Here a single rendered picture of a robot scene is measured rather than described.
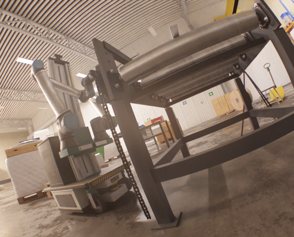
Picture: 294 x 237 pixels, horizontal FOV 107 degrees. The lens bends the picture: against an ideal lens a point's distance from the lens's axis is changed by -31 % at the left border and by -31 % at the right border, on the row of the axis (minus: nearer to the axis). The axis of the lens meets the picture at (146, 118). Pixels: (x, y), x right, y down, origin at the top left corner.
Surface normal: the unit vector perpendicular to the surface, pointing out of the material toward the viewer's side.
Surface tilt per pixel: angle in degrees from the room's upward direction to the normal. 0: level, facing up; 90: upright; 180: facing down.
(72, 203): 90
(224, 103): 90
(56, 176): 90
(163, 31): 90
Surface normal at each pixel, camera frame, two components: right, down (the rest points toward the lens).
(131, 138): -0.36, 0.03
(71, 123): 0.70, -0.26
